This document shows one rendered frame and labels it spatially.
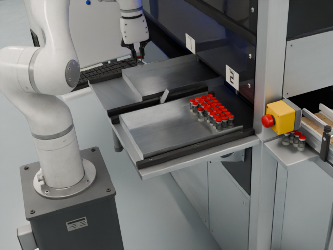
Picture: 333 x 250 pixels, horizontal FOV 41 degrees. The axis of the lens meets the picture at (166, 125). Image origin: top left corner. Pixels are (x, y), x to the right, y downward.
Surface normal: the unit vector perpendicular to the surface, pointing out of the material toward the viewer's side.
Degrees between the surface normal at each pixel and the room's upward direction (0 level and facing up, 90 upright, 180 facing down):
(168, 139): 0
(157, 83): 0
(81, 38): 90
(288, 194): 90
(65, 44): 61
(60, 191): 0
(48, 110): 30
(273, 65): 90
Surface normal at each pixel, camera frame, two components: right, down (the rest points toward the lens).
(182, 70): -0.07, -0.84
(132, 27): 0.26, 0.48
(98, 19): 0.49, 0.44
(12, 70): -0.33, 0.18
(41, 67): -0.29, -0.03
